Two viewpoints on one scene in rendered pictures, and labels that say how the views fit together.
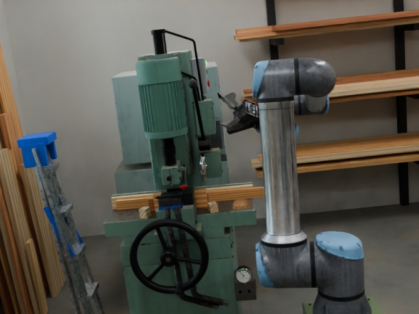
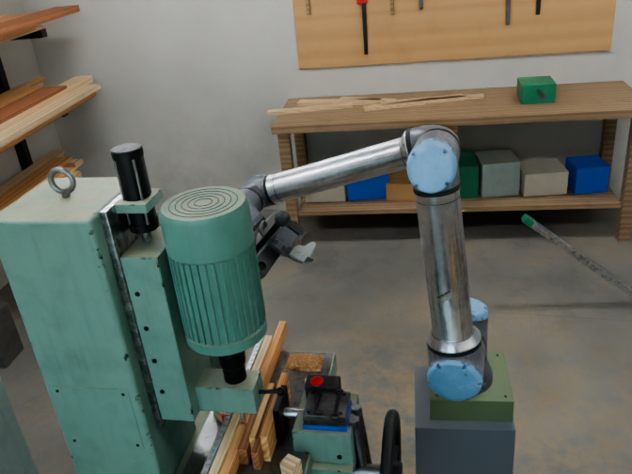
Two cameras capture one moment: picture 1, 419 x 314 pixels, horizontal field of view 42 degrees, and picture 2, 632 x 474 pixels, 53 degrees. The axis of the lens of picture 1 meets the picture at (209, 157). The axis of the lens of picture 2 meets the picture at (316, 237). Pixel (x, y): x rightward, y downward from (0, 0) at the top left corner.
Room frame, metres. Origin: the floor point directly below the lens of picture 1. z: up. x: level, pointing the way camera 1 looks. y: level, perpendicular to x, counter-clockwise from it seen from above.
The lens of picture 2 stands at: (1.81, 1.26, 1.99)
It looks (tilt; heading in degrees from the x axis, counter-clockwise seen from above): 27 degrees down; 279
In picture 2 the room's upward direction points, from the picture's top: 6 degrees counter-clockwise
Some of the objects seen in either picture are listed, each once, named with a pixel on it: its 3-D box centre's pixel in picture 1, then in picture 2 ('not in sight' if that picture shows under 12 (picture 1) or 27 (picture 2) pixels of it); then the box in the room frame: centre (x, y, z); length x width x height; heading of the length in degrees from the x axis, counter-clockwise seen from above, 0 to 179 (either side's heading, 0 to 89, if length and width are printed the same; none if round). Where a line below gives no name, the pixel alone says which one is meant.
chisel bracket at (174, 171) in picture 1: (172, 174); (230, 392); (2.22, 0.16, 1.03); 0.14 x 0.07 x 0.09; 176
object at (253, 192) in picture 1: (194, 198); (254, 404); (2.19, 0.08, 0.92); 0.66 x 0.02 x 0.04; 86
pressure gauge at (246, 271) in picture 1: (243, 276); not in sight; (1.97, -0.08, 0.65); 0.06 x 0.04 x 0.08; 86
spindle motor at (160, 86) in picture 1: (161, 98); (215, 271); (2.20, 0.16, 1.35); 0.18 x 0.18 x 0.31
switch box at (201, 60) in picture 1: (199, 75); not in sight; (2.51, 0.00, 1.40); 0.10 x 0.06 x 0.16; 176
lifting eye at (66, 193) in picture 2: not in sight; (62, 181); (2.49, 0.15, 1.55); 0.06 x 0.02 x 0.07; 176
